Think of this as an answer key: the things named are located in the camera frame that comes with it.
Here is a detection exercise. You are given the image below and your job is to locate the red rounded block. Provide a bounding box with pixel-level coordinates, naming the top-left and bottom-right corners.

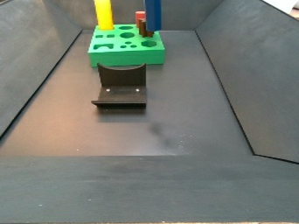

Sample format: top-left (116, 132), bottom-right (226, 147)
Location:
top-left (135, 11), bottom-right (146, 28)

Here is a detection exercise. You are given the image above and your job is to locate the blue hexagon bar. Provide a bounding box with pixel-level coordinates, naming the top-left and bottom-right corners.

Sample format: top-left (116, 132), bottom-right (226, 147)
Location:
top-left (144, 0), bottom-right (162, 32)

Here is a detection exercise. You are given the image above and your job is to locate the green foam shape board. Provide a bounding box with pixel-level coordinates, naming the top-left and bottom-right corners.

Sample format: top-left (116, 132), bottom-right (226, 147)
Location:
top-left (88, 24), bottom-right (164, 67)

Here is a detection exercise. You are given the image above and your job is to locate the brown star block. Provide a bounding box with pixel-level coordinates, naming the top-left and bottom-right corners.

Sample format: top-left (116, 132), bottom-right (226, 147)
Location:
top-left (138, 18), bottom-right (155, 38)

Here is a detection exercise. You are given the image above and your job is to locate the yellow square block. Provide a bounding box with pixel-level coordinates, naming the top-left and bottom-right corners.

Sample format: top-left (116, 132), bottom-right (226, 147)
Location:
top-left (94, 0), bottom-right (114, 31)

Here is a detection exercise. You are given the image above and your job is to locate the black curved cradle stand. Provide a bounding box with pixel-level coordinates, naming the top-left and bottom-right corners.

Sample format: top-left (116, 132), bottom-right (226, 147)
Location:
top-left (91, 63), bottom-right (147, 107)

